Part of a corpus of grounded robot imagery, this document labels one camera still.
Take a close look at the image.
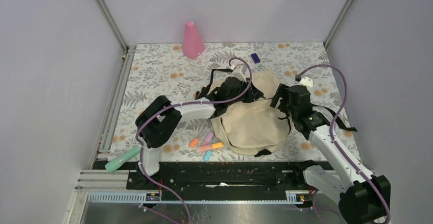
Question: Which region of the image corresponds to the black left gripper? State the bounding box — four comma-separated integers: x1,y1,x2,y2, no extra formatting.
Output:
226,78,263,107

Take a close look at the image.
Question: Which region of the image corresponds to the cream canvas backpack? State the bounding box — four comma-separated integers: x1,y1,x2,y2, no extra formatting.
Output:
210,70,291,157

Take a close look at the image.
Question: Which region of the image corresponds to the orange yellow highlighter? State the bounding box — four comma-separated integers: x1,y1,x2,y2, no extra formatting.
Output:
197,142,224,152

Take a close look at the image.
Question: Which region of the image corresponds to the light blue highlighter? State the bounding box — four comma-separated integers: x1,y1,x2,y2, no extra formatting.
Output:
203,150,212,162

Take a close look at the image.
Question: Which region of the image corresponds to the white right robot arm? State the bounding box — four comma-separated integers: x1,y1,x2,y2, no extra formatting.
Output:
270,83,391,223

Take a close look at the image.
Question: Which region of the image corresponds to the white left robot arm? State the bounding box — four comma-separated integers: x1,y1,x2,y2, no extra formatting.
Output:
135,64,264,189

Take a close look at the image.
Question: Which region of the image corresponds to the purple eraser block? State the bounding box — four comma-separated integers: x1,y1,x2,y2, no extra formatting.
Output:
250,53,260,64

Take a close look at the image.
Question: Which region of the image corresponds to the pink highlighter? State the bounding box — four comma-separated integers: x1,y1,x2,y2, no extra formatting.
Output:
201,132,214,146

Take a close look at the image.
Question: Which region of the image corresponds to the pink cone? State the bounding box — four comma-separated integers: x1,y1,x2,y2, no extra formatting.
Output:
182,21,206,59

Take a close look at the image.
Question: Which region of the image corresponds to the mint green tube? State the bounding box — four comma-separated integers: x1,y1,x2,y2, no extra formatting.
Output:
105,146,141,172

